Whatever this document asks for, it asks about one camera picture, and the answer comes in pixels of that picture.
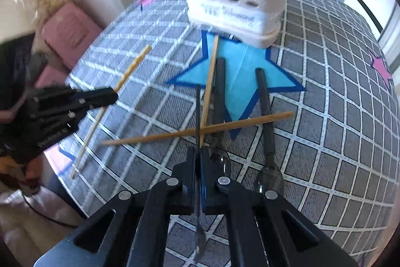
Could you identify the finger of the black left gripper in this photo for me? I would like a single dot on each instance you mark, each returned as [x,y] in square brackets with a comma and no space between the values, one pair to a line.
[75,115]
[98,97]

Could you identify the thin black metal utensil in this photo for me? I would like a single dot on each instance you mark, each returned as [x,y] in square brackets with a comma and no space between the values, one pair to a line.
[200,233]

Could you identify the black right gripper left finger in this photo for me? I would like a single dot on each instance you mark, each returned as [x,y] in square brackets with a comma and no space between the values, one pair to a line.
[183,198]

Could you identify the plain wooden chopstick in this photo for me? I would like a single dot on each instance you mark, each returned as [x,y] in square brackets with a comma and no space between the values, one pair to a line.
[209,83]
[208,129]

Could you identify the black handled spoon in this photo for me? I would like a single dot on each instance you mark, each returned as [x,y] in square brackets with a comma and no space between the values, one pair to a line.
[220,116]
[270,176]

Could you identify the black handled spoon right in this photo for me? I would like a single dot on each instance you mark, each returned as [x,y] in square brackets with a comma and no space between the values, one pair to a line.
[270,176]

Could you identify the yellow patterned chopstick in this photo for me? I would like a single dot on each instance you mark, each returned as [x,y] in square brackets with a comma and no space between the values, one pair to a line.
[106,127]

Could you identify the left hand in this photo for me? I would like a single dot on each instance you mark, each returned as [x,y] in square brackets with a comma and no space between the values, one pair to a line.
[25,177]

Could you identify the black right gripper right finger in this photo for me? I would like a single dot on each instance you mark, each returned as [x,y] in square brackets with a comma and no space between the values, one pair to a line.
[214,164]

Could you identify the grey checkered tablecloth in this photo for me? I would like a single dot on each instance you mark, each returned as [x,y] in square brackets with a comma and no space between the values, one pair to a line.
[339,153]

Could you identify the pink floor mat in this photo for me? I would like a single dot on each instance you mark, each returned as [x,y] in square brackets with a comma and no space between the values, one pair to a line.
[69,32]

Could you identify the black handled spoon left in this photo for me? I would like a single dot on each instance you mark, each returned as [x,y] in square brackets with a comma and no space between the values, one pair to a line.
[220,116]

